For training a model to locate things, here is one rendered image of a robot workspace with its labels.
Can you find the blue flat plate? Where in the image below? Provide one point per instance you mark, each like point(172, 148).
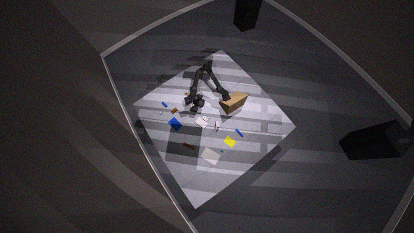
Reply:
point(175, 124)

